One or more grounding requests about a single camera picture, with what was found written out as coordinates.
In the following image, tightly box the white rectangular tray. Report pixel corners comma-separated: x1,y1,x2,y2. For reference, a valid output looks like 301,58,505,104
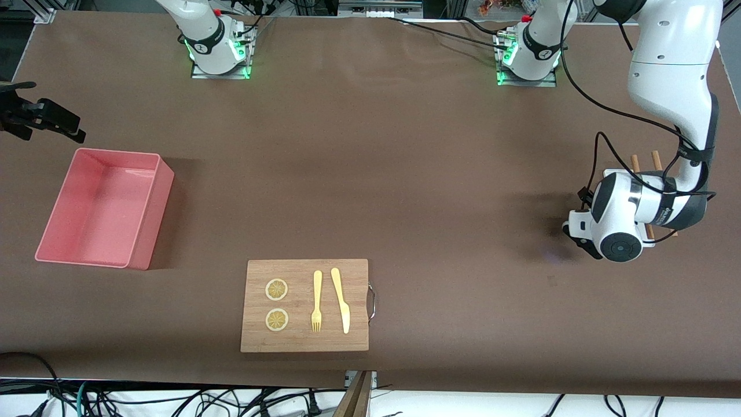
603,169,656,248

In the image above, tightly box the pink plastic bin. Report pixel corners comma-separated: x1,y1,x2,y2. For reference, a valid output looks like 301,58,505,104
34,148,175,271

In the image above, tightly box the yellow knife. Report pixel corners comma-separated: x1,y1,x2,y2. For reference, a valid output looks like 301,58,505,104
331,267,351,335

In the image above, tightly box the yellow fork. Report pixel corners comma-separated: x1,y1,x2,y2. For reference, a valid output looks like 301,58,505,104
311,270,323,333

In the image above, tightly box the brown wooden plank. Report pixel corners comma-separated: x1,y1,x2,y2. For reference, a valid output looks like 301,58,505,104
333,371,372,417

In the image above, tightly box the grey equipment box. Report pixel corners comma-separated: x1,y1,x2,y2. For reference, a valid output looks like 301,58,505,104
338,0,424,19

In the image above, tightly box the wooden cutting board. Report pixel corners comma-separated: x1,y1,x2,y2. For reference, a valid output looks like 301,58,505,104
240,259,369,353

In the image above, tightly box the black table cable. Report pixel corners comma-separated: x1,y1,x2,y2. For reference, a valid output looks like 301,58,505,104
387,16,510,50

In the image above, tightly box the black looped floor cable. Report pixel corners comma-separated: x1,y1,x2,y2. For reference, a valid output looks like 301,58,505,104
0,352,61,417

